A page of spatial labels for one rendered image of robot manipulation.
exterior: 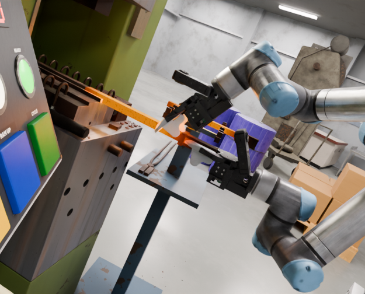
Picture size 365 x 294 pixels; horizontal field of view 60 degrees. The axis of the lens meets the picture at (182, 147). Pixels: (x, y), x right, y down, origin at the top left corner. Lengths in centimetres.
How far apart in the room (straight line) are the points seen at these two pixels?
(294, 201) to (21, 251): 74
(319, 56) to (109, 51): 676
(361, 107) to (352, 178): 294
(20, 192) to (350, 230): 63
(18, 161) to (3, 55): 13
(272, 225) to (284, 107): 30
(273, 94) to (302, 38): 1120
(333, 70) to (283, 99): 694
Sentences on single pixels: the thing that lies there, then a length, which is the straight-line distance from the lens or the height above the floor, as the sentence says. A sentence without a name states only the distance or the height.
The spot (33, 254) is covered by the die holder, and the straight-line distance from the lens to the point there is 100.
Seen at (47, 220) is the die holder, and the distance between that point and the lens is 93.
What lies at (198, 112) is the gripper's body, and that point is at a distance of 82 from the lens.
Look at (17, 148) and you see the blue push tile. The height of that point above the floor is 103.
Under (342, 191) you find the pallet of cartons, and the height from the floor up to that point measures 61.
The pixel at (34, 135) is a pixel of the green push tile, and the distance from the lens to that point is 46.
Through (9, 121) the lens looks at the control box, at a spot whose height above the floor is 105.
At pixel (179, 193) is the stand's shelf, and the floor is 74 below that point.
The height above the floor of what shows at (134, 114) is 100.
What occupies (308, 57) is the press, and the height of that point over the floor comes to 225.
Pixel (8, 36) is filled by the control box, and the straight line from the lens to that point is 47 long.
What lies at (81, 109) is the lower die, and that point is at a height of 97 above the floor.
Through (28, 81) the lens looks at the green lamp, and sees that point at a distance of 48.
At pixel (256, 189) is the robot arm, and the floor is 98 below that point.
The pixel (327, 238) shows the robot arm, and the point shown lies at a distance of 76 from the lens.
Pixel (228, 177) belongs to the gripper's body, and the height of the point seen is 97.
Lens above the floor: 120
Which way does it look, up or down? 15 degrees down
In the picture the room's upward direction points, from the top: 25 degrees clockwise
